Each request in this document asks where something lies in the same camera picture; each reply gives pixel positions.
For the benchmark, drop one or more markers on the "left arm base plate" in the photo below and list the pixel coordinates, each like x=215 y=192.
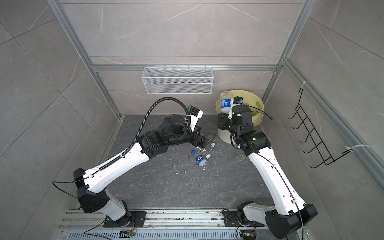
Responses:
x=124 y=219

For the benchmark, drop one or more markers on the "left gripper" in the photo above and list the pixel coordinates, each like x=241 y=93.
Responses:
x=203 y=140

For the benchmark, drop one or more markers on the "aluminium front rail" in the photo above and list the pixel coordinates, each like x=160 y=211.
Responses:
x=171 y=224

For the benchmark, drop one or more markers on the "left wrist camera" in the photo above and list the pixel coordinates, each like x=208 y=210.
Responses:
x=193 y=115

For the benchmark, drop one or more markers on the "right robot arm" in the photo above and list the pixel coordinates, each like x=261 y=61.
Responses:
x=289 y=212

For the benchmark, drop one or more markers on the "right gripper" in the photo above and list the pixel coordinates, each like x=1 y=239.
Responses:
x=222 y=121

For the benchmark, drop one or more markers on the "black wire hook rack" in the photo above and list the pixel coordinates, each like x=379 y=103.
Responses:
x=315 y=137

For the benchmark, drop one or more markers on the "white wire mesh basket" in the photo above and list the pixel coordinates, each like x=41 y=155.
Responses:
x=178 y=80

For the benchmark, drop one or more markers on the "clear crushed bottle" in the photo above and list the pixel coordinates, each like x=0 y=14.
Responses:
x=209 y=138

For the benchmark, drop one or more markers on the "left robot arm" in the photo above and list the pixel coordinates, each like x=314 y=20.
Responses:
x=92 y=183

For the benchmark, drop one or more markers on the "Pepsi blue label bottle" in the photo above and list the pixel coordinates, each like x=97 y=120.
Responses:
x=201 y=161

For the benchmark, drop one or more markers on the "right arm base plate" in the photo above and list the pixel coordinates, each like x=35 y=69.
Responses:
x=236 y=218

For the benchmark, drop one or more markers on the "white plastic waste bin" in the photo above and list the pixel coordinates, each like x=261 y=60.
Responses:
x=226 y=136

